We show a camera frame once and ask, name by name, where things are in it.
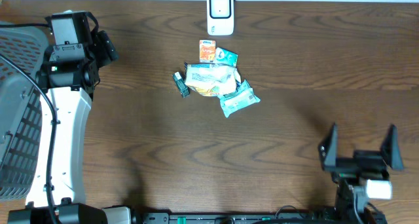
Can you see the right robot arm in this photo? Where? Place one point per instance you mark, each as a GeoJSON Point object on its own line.
{"type": "Point", "coordinates": [351, 201]}

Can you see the teal tissue pack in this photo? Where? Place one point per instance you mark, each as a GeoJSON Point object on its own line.
{"type": "Point", "coordinates": [225, 57]}

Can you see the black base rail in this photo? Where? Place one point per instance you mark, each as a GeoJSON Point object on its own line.
{"type": "Point", "coordinates": [166, 218]}

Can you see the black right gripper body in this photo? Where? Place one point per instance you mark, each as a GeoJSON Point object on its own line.
{"type": "Point", "coordinates": [365, 164]}

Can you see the orange tissue pack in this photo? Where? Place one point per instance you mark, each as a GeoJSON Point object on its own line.
{"type": "Point", "coordinates": [207, 50]}

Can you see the yellow chips bag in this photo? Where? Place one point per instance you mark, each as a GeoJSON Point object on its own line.
{"type": "Point", "coordinates": [212, 79]}

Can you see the light green snack packet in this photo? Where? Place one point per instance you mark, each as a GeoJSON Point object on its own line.
{"type": "Point", "coordinates": [244, 96]}

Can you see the grey plastic basket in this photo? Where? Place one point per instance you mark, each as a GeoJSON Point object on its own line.
{"type": "Point", "coordinates": [21, 118]}

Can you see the dark green small box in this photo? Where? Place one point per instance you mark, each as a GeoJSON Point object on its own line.
{"type": "Point", "coordinates": [180, 84]}

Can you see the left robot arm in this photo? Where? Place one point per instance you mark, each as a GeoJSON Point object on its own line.
{"type": "Point", "coordinates": [46, 96]}

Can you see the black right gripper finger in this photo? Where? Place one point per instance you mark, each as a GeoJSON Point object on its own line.
{"type": "Point", "coordinates": [327, 150]}
{"type": "Point", "coordinates": [390, 149]}

